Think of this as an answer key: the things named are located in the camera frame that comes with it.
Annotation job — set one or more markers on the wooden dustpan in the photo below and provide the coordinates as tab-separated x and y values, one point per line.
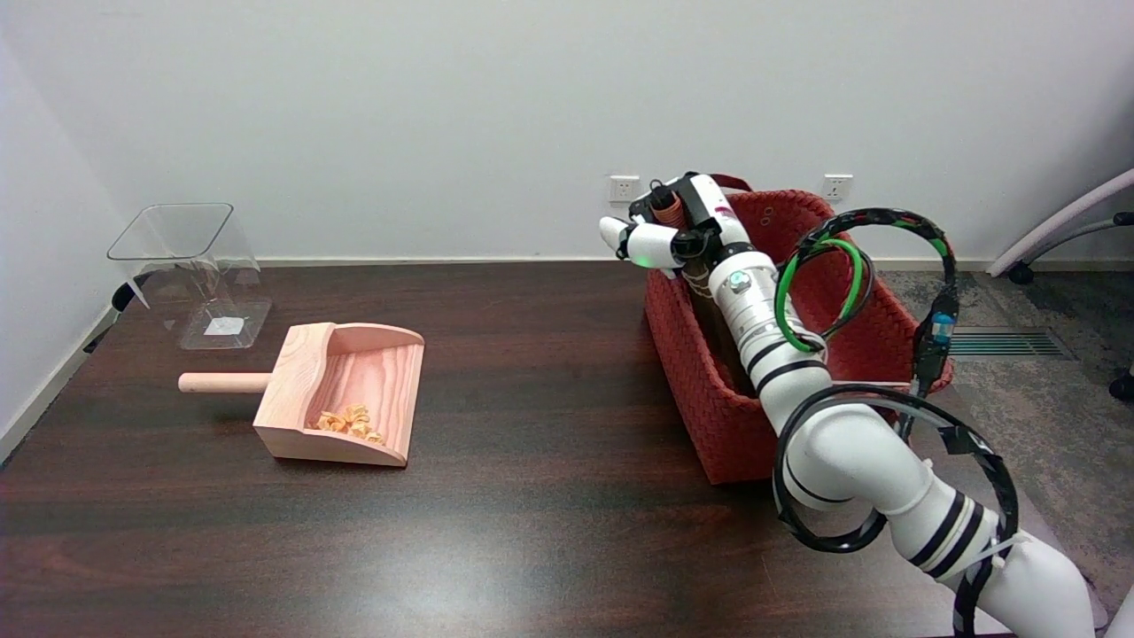
354	372

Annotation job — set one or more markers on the floor air vent grille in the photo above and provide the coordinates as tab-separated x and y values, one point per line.
1010	343

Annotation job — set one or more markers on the red-brown woven basket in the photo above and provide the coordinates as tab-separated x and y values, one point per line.
682	372

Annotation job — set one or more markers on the white grey office chair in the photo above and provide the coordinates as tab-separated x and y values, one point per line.
1063	217

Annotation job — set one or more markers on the clear plastic container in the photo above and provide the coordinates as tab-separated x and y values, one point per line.
190	266

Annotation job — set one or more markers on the small brown broom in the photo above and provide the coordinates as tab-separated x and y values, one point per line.
713	328

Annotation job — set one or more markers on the orange paper scraps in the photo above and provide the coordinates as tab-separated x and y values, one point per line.
350	424

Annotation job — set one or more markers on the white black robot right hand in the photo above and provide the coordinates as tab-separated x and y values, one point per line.
656	244

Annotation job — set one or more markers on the white wall outlet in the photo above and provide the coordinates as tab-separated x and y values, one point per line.
837	188
624	189

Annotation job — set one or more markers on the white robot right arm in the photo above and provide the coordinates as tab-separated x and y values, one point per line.
850	452

